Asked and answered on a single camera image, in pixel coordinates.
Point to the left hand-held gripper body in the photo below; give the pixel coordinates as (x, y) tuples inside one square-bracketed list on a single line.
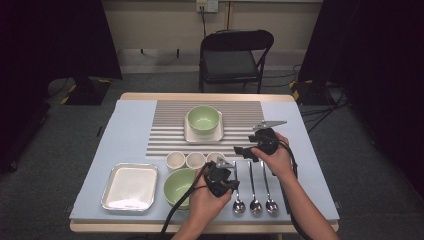
[(218, 176)]

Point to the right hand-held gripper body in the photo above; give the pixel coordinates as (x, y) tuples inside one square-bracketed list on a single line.
[(265, 141)]

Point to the metal spoon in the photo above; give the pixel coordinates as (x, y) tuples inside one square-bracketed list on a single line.
[(239, 206), (255, 206), (271, 206)]

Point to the green bowl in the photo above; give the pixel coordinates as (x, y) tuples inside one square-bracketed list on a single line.
[(175, 186), (178, 208), (203, 118)]

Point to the person's right hand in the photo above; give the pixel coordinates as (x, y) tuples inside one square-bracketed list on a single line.
[(278, 161)]

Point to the person's left hand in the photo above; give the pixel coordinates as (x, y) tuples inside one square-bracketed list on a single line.
[(203, 203)]

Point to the white cup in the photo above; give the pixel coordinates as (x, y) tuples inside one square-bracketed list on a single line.
[(175, 160), (213, 156), (196, 160)]

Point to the black taped stand base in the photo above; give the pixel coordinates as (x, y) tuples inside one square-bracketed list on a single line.
[(310, 95), (88, 95)]

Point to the grey striped placemat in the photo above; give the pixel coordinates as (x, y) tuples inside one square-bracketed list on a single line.
[(166, 116)]

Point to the black folding chair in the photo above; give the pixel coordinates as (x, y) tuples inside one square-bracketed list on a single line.
[(230, 65)]

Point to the light blue table mat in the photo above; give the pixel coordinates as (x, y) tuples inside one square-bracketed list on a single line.
[(133, 126)]

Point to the small black floor strip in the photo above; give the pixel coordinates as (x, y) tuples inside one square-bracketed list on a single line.
[(99, 131)]

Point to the black curtain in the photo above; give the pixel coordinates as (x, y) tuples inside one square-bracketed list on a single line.
[(383, 66), (50, 33)]

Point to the grey round floor base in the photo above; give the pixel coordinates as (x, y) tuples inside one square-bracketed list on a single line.
[(58, 88)]

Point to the white wall power outlet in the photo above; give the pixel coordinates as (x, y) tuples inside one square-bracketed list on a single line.
[(211, 6)]

